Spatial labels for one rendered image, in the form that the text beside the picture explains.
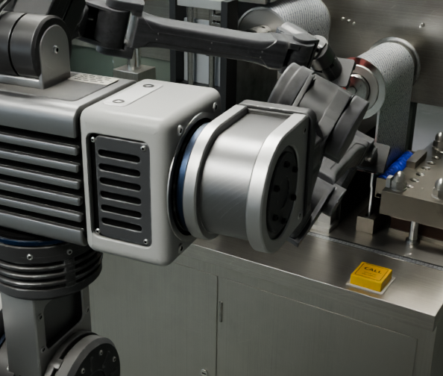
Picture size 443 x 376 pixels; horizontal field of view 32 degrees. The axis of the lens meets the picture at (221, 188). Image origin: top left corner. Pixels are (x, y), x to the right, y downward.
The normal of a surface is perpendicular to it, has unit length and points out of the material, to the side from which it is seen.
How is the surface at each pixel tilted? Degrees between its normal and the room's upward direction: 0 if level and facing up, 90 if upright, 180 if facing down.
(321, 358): 90
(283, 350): 90
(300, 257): 0
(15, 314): 90
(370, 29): 90
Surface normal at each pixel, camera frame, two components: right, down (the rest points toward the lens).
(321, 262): 0.01, -0.92
